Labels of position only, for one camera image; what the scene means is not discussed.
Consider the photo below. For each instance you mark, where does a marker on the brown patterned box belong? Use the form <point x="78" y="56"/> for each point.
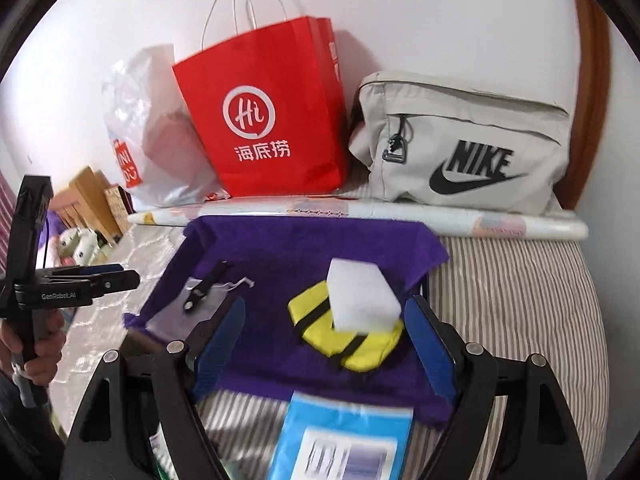
<point x="116" y="207"/>

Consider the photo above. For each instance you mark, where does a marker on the red paper bag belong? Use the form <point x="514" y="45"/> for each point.
<point x="290" y="110"/>

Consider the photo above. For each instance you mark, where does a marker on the white sponge block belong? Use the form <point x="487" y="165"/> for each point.
<point x="360" y="290"/>

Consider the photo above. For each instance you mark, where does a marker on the red striped curtain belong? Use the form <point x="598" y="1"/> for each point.
<point x="6" y="215"/>

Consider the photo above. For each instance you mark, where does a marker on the striped grey mattress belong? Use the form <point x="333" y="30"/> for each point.
<point x="510" y="300"/>

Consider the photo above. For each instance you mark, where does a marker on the white plush toy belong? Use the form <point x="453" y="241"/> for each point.
<point x="69" y="245"/>
<point x="94" y="247"/>

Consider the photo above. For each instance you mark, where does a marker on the grey pouch with black clip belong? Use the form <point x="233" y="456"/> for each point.
<point x="170" y="320"/>

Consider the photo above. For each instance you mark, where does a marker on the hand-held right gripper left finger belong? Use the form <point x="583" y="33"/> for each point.
<point x="220" y="350"/>

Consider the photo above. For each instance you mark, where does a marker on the wooden headboard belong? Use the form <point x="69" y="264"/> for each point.
<point x="90" y="195"/>

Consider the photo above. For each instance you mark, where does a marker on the grey waist bag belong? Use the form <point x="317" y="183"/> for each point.
<point x="450" y="110"/>

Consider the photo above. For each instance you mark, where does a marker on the person's left hand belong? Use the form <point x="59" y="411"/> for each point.
<point x="52" y="345"/>

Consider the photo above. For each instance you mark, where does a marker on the blue tissue pack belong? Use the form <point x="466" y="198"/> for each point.
<point x="300" y="420"/>

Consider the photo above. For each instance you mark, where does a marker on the white plastic shopping bag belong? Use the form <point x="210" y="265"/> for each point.
<point x="130" y="110"/>

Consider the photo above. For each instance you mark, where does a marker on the purple fabric storage box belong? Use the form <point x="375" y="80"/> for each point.
<point x="280" y="260"/>

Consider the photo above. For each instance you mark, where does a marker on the brown wooden door frame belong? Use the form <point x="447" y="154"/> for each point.
<point x="592" y="85"/>

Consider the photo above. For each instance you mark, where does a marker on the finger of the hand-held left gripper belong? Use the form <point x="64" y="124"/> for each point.
<point x="95" y="270"/>
<point x="117" y="281"/>

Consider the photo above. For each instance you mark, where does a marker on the rolled white paper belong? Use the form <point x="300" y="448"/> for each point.
<point x="500" y="222"/>

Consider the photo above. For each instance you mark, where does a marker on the person's left forearm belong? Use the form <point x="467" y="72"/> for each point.
<point x="15" y="415"/>

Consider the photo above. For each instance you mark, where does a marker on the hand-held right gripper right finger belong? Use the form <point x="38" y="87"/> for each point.
<point x="425" y="340"/>

